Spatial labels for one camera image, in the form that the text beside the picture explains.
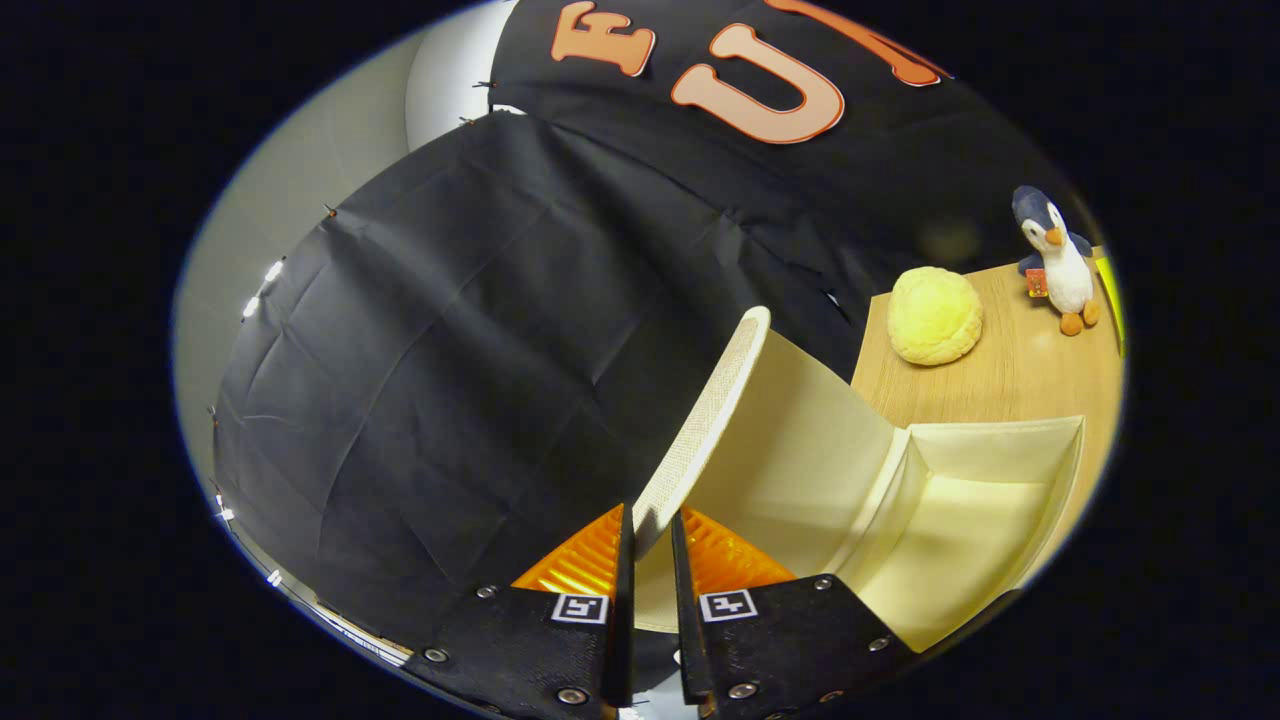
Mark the cream fabric storage box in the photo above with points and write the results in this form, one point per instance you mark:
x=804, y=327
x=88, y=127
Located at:
x=800, y=450

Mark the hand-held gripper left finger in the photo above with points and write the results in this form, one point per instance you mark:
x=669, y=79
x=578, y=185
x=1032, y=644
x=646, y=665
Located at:
x=625, y=640

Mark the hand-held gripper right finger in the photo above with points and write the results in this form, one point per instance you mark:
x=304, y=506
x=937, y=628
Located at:
x=685, y=640

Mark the blue white penguin plush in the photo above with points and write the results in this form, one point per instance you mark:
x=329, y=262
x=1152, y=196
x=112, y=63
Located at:
x=1065, y=275

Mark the round yellow bread toy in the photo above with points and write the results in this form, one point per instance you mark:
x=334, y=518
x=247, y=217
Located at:
x=935, y=315

